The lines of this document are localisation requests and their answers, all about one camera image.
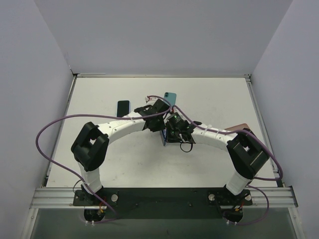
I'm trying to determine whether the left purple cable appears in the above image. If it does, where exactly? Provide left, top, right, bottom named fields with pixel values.
left=35, top=94, right=172, bottom=224

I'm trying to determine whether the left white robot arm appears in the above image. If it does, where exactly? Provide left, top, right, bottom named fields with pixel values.
left=71, top=97, right=171, bottom=205

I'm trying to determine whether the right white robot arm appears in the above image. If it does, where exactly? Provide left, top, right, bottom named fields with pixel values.
left=166, top=113, right=269, bottom=196

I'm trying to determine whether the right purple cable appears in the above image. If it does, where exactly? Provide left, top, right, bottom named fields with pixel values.
left=170, top=106, right=284, bottom=227

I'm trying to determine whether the purple cable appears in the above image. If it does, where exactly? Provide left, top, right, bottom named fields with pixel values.
left=170, top=106, right=284, bottom=227
left=35, top=94, right=172, bottom=224

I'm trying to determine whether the pink phone case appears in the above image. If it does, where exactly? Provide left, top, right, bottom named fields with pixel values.
left=224, top=123, right=250, bottom=133

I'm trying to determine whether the aluminium front rail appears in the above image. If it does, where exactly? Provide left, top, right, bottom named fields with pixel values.
left=30, top=187, right=298, bottom=209

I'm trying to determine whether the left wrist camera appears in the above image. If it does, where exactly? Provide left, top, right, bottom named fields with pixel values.
left=145, top=97, right=157, bottom=105

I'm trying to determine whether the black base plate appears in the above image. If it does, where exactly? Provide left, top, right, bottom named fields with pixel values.
left=73, top=188, right=253, bottom=221

